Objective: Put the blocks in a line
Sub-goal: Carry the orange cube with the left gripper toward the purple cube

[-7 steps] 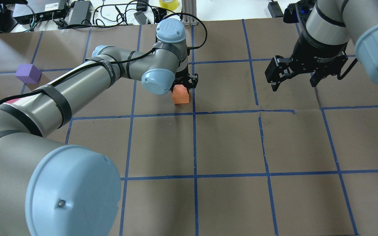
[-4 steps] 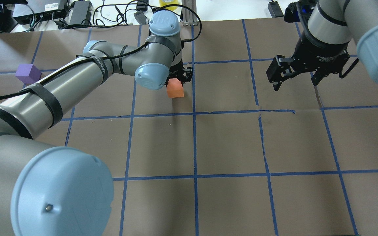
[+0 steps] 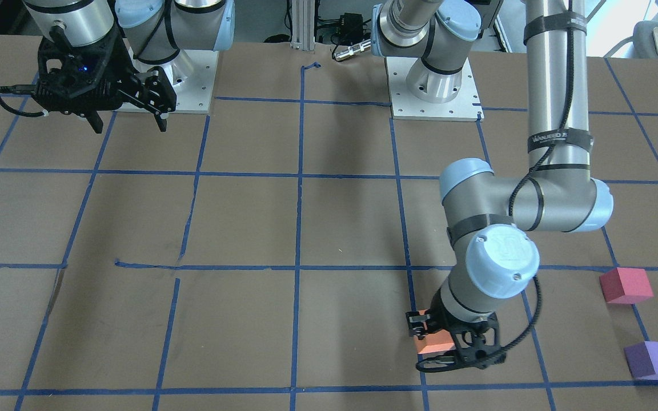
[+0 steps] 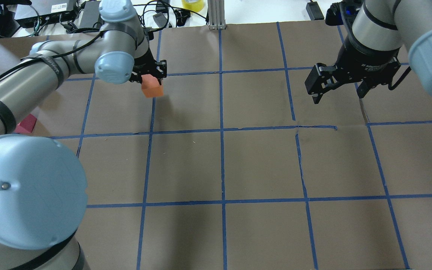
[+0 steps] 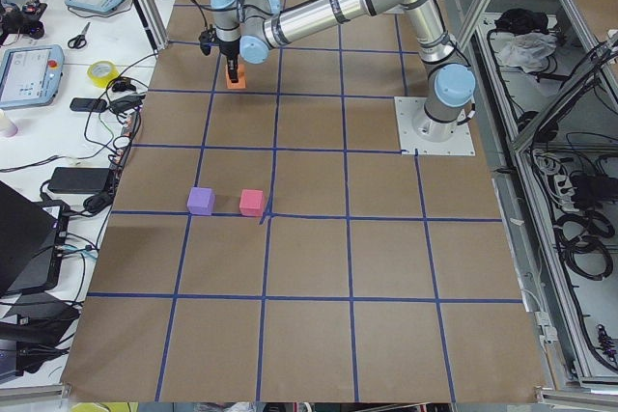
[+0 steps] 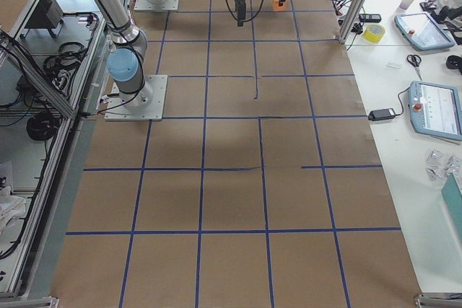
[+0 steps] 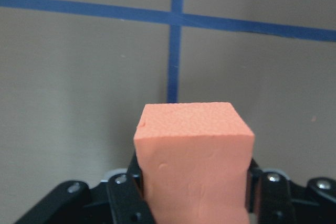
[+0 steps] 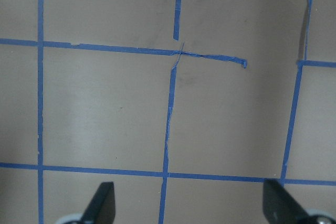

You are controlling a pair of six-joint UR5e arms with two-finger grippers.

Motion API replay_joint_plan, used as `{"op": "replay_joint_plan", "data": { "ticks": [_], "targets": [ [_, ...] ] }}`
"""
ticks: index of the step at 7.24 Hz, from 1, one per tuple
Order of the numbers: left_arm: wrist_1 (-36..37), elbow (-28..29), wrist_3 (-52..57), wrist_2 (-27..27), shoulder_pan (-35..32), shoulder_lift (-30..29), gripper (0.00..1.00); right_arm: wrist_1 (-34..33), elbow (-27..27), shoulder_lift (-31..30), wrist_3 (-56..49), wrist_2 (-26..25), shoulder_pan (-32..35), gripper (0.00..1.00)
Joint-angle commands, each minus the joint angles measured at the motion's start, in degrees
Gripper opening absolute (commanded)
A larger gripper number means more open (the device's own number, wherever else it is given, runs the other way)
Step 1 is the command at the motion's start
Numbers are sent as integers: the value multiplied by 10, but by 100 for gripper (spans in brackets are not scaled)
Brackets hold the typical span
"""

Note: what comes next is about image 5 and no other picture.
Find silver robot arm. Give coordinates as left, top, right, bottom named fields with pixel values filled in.
left=199, top=0, right=476, bottom=143

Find crumpled white cloth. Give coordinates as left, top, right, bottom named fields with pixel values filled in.
left=496, top=32, right=558, bottom=72

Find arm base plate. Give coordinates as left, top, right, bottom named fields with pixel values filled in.
left=394, top=96, right=476, bottom=156

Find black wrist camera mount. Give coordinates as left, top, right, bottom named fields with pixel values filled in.
left=198, top=28, right=216, bottom=56

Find black power adapter brick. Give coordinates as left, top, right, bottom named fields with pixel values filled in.
left=47, top=167, right=111, bottom=194

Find black handled scissors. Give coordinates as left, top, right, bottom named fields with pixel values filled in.
left=67, top=22, right=91, bottom=50

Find yellow tape roll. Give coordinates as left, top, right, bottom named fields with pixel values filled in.
left=87, top=60, right=120, bottom=89

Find near blue teach pendant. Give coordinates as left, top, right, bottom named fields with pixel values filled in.
left=1, top=44, right=65, bottom=110

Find orange foam block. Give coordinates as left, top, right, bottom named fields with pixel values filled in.
left=226, top=64, right=246, bottom=90

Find black laptop computer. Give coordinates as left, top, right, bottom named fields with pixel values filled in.
left=1, top=183, right=69, bottom=296

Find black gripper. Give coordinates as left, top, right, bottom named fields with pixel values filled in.
left=219, top=39, right=240, bottom=84

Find black phone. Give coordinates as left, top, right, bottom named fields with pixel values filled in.
left=70, top=97, right=107, bottom=113

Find pink foam block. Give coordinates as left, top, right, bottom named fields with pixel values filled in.
left=239, top=189, right=266, bottom=217

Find purple foam block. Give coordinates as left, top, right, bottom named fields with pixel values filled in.
left=186, top=187, right=215, bottom=216

